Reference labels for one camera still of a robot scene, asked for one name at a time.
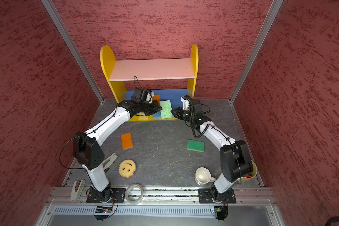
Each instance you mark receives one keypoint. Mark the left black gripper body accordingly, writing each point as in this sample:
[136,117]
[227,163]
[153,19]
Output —
[149,108]

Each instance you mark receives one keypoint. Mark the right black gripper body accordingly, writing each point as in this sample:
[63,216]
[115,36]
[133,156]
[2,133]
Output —
[185,114]

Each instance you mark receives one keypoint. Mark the orange sponge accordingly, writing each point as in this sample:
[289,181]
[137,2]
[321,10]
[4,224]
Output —
[126,140]
[156,98]

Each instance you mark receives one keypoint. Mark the light green sponge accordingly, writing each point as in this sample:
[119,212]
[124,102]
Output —
[166,109]

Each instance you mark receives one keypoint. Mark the green scrub sponge dark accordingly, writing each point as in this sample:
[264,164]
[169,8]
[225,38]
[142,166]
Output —
[195,145]

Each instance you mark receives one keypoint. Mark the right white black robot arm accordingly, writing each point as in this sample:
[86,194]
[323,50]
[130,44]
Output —
[235,159]

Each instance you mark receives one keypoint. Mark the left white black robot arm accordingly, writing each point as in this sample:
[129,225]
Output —
[87,145]

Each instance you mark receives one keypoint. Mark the blue lower shelf board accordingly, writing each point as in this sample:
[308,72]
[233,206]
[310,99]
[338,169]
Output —
[174,95]

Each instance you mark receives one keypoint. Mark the pink upper shelf board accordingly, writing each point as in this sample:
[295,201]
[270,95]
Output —
[154,69]

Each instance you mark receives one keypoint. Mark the yellow shelf unit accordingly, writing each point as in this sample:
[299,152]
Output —
[119,90]

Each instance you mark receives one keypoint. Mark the white ceramic mug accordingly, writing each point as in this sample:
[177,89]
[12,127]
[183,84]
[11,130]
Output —
[203,176]

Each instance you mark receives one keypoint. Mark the yellow smiley face sponge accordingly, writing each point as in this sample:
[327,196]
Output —
[127,168]

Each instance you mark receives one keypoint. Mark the grey stapler on table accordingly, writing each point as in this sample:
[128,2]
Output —
[108,162]

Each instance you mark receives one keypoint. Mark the yellow cup with pens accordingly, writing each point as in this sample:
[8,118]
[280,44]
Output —
[251,175]

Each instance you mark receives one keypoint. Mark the clear tape roll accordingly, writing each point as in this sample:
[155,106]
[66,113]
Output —
[134,194]

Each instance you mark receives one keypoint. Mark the beige stapler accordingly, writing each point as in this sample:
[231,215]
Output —
[77,189]

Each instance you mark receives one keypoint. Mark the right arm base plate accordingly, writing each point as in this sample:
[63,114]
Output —
[207,195]

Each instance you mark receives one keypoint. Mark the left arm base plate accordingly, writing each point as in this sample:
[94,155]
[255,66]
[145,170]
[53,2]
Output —
[106,196]

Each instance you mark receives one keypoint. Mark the aluminium rail front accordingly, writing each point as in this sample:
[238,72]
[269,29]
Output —
[171,195]

